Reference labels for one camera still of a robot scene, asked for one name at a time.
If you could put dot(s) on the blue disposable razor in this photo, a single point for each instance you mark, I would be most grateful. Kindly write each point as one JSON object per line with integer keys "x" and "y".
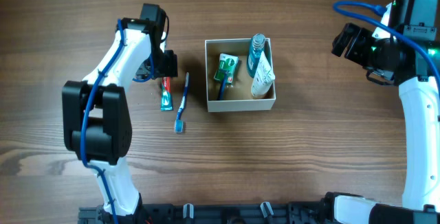
{"x": 223, "y": 83}

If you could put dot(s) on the blue white toothbrush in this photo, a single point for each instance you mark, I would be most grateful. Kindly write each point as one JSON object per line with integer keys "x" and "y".
{"x": 179, "y": 124}

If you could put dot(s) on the green white soap box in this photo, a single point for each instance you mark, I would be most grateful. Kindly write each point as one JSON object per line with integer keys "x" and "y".
{"x": 226, "y": 69}

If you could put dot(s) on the white square container box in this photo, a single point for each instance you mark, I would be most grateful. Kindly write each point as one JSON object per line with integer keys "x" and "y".
{"x": 237, "y": 96}

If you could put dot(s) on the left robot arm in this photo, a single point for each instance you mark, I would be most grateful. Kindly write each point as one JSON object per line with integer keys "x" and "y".
{"x": 96, "y": 121}

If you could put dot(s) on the blue Listerine mouthwash bottle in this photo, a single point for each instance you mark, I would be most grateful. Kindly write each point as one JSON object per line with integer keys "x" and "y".
{"x": 256, "y": 48}

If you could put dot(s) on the red green toothpaste tube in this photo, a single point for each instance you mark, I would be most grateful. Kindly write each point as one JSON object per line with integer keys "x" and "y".
{"x": 166, "y": 98}

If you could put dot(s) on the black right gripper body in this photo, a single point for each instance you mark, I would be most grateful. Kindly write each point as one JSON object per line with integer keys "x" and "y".
{"x": 355, "y": 45}

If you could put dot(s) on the white lotion tube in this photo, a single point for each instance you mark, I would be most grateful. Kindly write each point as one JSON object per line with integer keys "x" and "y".
{"x": 263, "y": 79}

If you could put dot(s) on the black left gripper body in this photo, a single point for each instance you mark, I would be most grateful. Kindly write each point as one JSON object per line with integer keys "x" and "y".
{"x": 169, "y": 63}

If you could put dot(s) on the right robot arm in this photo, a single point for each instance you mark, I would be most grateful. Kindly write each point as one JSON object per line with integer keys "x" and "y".
{"x": 409, "y": 67}

